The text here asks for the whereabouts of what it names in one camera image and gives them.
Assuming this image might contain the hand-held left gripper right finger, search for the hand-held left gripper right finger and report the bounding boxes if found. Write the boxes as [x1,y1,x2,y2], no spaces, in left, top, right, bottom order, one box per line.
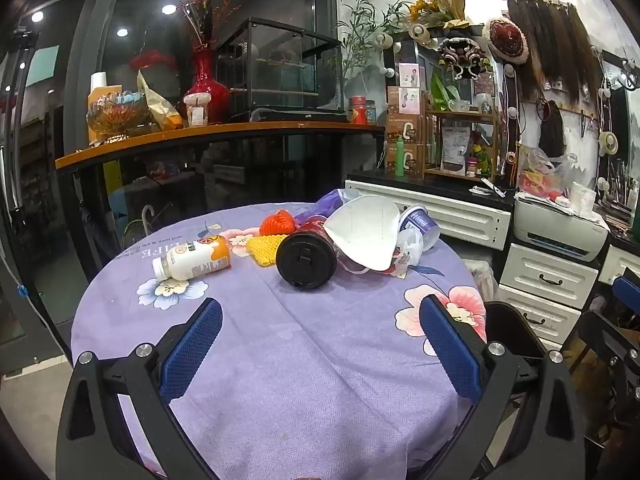
[419,294,586,480]

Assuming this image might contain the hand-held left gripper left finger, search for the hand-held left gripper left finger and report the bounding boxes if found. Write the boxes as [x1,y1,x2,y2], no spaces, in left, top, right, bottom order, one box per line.
[56,297,223,480]

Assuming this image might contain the clear plastic bag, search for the clear plastic bag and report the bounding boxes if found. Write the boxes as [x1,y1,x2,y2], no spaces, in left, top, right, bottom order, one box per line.
[395,227,426,267]

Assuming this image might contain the yellow foam fruit net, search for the yellow foam fruit net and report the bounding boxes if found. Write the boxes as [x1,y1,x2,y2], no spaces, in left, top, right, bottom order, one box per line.
[246,234,288,267]

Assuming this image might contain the purple tissue pack wrapper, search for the purple tissue pack wrapper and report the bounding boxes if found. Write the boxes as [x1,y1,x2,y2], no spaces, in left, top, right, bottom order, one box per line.
[295,187,361,226]

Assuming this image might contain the white plastic bag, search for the white plastic bag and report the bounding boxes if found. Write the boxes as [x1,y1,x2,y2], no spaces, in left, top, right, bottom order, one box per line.
[457,258,498,302]

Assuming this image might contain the white orange drink bottle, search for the white orange drink bottle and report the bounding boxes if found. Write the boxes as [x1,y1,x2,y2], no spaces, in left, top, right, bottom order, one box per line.
[152,235,232,281]

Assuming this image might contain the red white wrapper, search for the red white wrapper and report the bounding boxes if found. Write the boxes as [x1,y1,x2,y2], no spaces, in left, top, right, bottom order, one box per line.
[340,250,411,277]

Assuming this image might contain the purple floral tablecloth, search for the purple floral tablecloth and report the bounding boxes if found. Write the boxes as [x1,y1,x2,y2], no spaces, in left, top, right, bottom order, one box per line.
[70,202,488,480]

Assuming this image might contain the white drawer unit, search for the white drawer unit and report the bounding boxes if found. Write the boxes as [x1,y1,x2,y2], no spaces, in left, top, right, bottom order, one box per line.
[492,242,599,348]

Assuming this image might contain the purple yogurt cup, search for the purple yogurt cup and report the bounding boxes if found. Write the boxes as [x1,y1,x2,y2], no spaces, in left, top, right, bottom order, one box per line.
[398,204,441,252]

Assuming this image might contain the white wide drawer cabinet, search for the white wide drawer cabinet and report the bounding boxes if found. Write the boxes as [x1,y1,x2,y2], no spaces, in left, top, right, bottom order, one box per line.
[345,170,515,252]

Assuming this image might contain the red cup with black lid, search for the red cup with black lid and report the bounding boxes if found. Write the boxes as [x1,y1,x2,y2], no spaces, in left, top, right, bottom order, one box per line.
[276,217,338,292]

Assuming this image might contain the white face mask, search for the white face mask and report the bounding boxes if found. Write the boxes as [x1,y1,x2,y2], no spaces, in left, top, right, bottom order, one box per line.
[322,195,401,273]

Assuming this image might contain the white printer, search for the white printer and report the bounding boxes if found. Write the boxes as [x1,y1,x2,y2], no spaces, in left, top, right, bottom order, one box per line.
[512,192,610,262]

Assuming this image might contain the black chair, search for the black chair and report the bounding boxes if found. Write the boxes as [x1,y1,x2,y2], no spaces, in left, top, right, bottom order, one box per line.
[575,267,640,461]

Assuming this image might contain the brown product box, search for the brown product box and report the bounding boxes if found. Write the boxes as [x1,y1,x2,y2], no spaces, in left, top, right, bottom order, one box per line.
[386,86,423,115]
[385,142,425,176]
[386,112,425,145]

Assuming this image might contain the plastic bag of colourful items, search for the plastic bag of colourful items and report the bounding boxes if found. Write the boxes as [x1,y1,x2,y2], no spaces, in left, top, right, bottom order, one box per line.
[517,147,576,202]

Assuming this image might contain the wooden counter shelf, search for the wooden counter shelf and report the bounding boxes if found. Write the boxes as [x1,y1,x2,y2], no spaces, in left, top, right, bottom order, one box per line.
[55,121,386,171]

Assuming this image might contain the clear labelled jar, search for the clear labelled jar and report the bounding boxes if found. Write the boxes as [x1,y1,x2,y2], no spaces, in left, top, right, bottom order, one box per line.
[184,94,210,127]

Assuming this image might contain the wooden rack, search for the wooden rack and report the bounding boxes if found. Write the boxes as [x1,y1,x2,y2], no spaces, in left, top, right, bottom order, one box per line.
[422,95,503,183]

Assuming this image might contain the black hanging bag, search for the black hanging bag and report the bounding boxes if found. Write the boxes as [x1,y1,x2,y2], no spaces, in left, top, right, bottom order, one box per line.
[537,100,566,158]

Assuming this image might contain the amber glass bowl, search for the amber glass bowl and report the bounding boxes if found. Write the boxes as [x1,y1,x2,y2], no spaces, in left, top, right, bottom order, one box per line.
[86,91,151,136]

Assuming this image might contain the red vase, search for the red vase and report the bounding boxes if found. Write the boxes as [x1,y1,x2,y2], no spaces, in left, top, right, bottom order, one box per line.
[184,47,232,125]

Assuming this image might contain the mirror with bulbs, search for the mirror with bulbs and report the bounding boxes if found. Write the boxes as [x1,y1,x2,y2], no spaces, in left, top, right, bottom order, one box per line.
[595,47,640,233]

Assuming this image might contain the pink product box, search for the pink product box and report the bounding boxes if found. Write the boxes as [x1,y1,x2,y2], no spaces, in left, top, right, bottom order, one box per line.
[398,62,426,88]

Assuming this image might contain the glass display case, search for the glass display case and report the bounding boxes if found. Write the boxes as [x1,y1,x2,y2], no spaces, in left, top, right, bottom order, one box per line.
[215,17,343,123]

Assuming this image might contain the ornate black headpiece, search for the ornate black headpiece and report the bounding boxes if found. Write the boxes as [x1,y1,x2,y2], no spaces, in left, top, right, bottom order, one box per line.
[440,35,488,80]

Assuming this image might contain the red woven hat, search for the red woven hat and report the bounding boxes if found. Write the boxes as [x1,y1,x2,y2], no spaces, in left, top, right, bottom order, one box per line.
[482,17,529,66]

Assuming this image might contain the brown hair extensions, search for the brown hair extensions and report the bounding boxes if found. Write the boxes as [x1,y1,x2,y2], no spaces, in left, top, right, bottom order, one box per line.
[502,0,601,106]

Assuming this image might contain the dried red branches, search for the dried red branches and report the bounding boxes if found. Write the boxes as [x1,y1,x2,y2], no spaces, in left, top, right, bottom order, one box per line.
[177,0,241,56]

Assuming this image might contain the green leafy plant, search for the green leafy plant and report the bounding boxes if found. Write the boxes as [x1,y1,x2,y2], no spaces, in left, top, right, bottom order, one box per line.
[337,0,421,78]

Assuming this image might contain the sunflower bouquet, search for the sunflower bouquet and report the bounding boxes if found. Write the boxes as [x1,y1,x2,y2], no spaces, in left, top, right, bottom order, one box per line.
[400,0,471,31]

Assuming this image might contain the wire basket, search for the wire basket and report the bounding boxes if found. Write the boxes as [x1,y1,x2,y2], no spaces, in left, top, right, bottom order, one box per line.
[122,220,151,249]

